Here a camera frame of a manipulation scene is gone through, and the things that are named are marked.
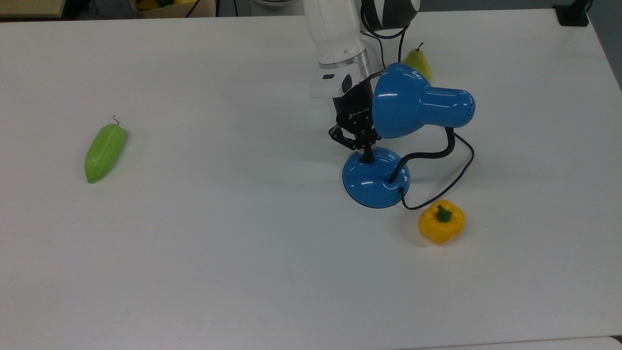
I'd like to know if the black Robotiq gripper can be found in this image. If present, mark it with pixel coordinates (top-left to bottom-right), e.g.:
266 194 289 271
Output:
328 79 382 164

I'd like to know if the blue desk lamp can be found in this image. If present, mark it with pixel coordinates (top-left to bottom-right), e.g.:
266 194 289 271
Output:
343 62 477 210

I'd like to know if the yellow-green toy pear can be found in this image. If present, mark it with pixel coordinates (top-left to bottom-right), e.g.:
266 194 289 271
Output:
401 42 432 81

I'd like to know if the yellow toy bell pepper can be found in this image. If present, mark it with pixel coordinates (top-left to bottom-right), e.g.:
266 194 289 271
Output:
418 199 466 245

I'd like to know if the cardboard box with toys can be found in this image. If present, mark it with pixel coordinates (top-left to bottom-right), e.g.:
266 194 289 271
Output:
130 0 217 19

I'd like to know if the black table clamp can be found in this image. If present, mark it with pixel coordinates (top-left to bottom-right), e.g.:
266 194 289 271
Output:
553 0 593 27

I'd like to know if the wooden board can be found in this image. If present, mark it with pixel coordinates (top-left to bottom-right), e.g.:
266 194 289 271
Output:
0 0 67 19

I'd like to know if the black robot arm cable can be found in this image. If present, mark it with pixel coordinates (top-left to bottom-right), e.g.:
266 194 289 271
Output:
361 0 412 41

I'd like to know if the black lamp power cord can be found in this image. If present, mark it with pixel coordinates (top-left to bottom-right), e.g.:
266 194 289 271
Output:
396 32 475 210

